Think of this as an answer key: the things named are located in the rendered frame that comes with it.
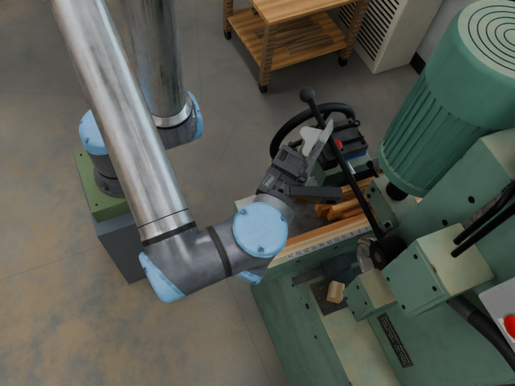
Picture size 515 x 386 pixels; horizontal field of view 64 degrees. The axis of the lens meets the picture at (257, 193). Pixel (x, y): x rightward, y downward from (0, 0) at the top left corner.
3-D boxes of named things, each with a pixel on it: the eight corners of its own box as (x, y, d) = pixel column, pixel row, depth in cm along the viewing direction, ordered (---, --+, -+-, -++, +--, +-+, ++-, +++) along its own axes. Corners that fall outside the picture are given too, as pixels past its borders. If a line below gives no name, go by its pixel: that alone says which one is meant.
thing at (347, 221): (451, 186, 112) (458, 178, 109) (455, 192, 111) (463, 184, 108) (223, 266, 96) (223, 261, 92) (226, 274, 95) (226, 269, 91)
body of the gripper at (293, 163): (285, 140, 86) (257, 185, 82) (320, 160, 86) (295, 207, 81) (278, 155, 93) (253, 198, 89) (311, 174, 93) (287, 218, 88)
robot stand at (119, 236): (129, 284, 181) (96, 237, 133) (110, 227, 193) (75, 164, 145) (192, 259, 189) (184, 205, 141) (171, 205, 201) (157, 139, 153)
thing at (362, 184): (385, 183, 111) (395, 168, 104) (388, 188, 110) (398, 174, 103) (313, 207, 105) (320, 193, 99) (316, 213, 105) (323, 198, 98)
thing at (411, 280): (417, 256, 74) (460, 221, 61) (445, 303, 70) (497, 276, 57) (377, 272, 72) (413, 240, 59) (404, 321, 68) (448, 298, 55)
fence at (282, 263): (466, 196, 111) (477, 186, 106) (470, 201, 110) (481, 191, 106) (262, 270, 96) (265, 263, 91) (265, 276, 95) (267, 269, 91)
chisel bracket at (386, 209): (384, 188, 104) (397, 170, 97) (414, 235, 98) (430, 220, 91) (359, 196, 102) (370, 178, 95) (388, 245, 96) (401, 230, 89)
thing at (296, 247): (462, 190, 112) (472, 181, 107) (466, 196, 111) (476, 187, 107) (259, 263, 97) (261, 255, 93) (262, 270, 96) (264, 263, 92)
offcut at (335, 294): (339, 303, 104) (342, 300, 101) (326, 300, 104) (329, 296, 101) (341, 288, 106) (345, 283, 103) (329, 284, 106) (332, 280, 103)
